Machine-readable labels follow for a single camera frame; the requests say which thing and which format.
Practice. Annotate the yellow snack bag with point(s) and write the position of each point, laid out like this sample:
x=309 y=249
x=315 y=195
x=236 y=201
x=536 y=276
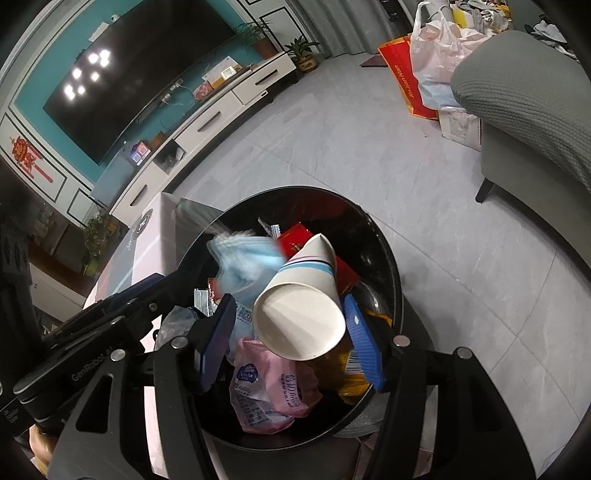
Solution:
x=341 y=369

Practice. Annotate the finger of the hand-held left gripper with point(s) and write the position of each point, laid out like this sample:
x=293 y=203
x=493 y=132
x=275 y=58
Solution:
x=134 y=290
x=92 y=327

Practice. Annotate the pile of clothes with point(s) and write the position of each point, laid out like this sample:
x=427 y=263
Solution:
x=549 y=34
x=475 y=14

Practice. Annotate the silver green wrapper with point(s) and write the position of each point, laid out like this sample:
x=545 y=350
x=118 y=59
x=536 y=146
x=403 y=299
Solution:
x=203 y=300

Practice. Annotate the white cardboard carton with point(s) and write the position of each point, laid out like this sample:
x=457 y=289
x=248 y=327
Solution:
x=461 y=129

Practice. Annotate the red gold-printed packet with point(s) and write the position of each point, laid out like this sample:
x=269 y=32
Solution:
x=295 y=235

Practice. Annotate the dark display cabinet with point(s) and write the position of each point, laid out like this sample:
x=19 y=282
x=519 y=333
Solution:
x=51 y=230

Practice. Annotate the black round bin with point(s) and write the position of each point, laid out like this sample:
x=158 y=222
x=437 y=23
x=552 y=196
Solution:
x=360 y=230

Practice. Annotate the small silver sachet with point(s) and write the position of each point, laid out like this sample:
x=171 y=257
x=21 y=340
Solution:
x=272 y=229

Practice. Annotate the large black television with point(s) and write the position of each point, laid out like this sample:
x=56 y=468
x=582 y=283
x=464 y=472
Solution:
x=138 y=87

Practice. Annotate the potted plant in patterned pot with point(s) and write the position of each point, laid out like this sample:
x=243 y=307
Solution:
x=304 y=62

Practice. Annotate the red shopping bag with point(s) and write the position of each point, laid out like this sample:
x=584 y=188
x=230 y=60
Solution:
x=406 y=78

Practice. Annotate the blue and red box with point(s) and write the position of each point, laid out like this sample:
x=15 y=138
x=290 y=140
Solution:
x=138 y=154

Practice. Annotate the grey curtain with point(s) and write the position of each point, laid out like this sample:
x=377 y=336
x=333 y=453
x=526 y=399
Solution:
x=360 y=23

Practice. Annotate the white television cabinet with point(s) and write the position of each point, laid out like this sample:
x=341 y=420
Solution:
x=207 y=120

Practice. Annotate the red knot wall decoration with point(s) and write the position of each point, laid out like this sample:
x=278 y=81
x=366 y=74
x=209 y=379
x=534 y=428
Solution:
x=23 y=152

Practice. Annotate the grey sofa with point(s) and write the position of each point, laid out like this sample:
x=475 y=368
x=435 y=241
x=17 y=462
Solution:
x=521 y=92

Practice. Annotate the pink tissue packet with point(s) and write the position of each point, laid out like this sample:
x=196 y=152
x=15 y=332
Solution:
x=272 y=387

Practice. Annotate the white desk calendar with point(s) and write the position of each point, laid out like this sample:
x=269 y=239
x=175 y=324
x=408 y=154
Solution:
x=217 y=74

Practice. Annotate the glass fish tank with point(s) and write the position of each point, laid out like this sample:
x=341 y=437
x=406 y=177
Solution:
x=111 y=177

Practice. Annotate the white plastic bag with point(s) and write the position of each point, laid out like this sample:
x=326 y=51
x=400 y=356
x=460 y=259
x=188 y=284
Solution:
x=434 y=50

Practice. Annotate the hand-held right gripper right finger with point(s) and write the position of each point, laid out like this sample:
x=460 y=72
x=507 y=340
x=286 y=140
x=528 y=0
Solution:
x=364 y=346

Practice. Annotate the plant in dark planter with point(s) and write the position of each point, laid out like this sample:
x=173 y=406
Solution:
x=97 y=230

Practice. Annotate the potted plant in brown pot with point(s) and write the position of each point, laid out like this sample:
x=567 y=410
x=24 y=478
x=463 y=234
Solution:
x=265 y=48

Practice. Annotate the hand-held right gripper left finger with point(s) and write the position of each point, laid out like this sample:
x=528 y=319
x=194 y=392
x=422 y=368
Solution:
x=217 y=341

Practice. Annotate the red picture frame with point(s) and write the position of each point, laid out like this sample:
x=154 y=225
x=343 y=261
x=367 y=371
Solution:
x=201 y=91

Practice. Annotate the small brown box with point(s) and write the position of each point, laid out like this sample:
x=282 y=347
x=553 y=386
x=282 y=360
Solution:
x=158 y=139

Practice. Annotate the dark red floor mat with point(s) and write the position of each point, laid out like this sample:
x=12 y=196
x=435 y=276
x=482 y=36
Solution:
x=371 y=61

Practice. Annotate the white blue-striped paper cup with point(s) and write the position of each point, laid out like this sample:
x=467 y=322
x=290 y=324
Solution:
x=300 y=318

